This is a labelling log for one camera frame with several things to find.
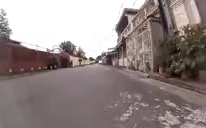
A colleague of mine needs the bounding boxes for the overhead wires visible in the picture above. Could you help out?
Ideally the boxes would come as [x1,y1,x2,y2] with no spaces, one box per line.
[110,0,139,34]

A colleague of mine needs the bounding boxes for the row of short posts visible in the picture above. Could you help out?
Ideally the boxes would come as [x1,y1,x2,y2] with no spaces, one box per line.
[0,64,55,76]

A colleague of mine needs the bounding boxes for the small dark tree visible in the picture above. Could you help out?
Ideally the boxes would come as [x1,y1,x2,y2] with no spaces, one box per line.
[75,46,87,60]

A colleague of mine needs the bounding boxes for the grey concrete pavement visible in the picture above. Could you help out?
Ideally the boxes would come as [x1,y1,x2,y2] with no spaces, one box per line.
[114,64,206,98]

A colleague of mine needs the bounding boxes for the dark bush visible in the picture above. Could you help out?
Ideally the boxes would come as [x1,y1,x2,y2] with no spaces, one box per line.
[45,54,61,70]

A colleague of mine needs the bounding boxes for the long red wall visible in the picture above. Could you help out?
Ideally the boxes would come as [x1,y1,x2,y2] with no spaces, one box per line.
[0,38,60,76]

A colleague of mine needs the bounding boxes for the large green bush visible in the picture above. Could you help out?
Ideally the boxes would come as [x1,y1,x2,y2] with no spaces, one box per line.
[164,24,206,82]

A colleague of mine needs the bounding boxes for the white wall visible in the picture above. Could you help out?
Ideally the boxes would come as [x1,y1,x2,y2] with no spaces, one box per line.
[70,55,92,68]

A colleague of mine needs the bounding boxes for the distant buildings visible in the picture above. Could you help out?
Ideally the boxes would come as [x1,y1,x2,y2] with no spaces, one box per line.
[102,46,119,66]

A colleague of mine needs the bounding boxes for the large dark tree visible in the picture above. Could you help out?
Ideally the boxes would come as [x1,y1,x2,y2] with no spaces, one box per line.
[59,40,78,56]

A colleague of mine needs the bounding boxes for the grey asphalt road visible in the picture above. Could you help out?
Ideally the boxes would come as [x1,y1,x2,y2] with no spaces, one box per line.
[0,63,206,128]

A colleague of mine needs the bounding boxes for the low red building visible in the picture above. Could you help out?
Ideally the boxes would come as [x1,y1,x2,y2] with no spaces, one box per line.
[59,51,73,69]

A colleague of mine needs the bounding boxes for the tall thin tree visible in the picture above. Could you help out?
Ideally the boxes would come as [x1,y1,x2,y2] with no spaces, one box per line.
[0,8,14,42]

